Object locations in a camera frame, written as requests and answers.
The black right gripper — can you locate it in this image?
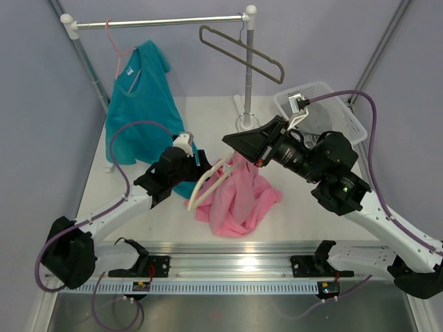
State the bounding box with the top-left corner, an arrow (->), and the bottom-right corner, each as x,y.
224,115 -> 325,185

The cream hanger with metal hook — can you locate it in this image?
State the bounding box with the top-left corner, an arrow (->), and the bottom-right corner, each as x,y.
186,111 -> 261,212

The pink t shirt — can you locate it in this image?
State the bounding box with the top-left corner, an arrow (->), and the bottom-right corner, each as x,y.
186,152 -> 282,237

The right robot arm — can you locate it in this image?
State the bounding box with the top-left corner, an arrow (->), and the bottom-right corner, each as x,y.
222,116 -> 442,299

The grey velvet hanger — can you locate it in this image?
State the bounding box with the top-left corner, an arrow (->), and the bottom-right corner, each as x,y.
199,24 -> 286,84

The teal t shirt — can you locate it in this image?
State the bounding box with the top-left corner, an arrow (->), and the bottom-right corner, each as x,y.
105,39 -> 208,199

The grey cloth in basket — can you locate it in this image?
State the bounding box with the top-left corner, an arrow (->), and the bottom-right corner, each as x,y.
297,103 -> 333,141

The white plastic basket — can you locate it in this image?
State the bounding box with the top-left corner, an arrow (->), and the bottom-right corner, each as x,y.
273,82 -> 368,147

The white and metal clothes rack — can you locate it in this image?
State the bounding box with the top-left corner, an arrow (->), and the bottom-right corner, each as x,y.
59,3 -> 267,172

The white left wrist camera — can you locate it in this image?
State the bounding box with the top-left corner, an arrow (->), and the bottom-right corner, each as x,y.
172,131 -> 194,157

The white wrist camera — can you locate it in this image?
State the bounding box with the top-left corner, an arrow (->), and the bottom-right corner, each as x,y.
287,93 -> 310,131
172,131 -> 194,157

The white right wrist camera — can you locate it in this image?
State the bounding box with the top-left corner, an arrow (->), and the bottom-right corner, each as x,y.
287,93 -> 310,131

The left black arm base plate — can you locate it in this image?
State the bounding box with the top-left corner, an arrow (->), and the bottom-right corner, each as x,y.
108,255 -> 171,279

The aluminium mounting rail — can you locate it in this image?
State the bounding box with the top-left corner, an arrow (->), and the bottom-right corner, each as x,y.
44,240 -> 399,279

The pink wire hanger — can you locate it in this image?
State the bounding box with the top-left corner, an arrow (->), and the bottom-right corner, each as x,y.
105,19 -> 142,99

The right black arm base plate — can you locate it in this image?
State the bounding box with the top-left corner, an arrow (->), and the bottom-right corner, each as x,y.
289,255 -> 355,278

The slotted white cable duct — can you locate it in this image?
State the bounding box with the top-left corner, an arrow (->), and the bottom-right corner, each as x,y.
61,280 -> 319,295

